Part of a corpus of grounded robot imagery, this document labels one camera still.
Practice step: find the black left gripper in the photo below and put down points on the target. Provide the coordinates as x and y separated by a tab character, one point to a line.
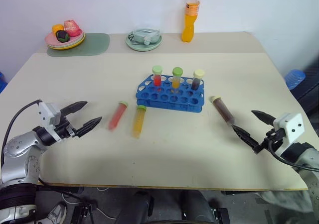
63	131

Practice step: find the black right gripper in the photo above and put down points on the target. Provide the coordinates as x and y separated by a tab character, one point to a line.
272	138

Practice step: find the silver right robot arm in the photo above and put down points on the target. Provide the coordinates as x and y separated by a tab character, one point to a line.
302	164

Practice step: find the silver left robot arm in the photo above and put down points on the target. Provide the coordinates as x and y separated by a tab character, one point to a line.
20	154

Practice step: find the blue test tube rack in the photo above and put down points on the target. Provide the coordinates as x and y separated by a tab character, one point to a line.
172	93

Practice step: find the blue plastic stool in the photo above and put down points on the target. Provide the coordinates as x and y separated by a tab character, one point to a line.
294	78

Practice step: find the black case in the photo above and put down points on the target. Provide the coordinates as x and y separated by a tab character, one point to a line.
307	89

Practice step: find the green placemat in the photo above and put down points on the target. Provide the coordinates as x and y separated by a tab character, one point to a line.
84	46

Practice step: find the yellow plate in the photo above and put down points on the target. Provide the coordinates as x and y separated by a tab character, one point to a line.
67	45

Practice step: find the pink plate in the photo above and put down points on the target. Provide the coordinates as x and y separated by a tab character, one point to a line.
62	40

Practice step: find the dark toy food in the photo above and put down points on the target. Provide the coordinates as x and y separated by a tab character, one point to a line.
61	36

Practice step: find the blue object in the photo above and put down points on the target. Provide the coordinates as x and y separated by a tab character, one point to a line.
3	80

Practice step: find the pink toy food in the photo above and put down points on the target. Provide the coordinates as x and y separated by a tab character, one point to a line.
71	28

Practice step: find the orange toy food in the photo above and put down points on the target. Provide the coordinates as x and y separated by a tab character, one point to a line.
57	28

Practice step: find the green plate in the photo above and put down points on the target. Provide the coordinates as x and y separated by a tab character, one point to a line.
143	44

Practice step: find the dark rounded robot leg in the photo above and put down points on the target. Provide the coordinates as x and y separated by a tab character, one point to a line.
197	205

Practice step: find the grey sneaker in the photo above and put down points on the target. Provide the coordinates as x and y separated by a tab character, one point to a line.
56	212

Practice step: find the pale green folded bag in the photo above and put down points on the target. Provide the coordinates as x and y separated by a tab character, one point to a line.
144	35

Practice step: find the orange soda bottle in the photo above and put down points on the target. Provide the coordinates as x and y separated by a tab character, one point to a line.
190	17

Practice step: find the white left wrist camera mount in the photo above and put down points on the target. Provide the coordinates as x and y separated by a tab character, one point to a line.
48	113

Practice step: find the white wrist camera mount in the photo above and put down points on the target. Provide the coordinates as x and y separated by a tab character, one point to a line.
48	113
289	127

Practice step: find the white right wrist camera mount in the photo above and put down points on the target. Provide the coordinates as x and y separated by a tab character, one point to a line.
289	127

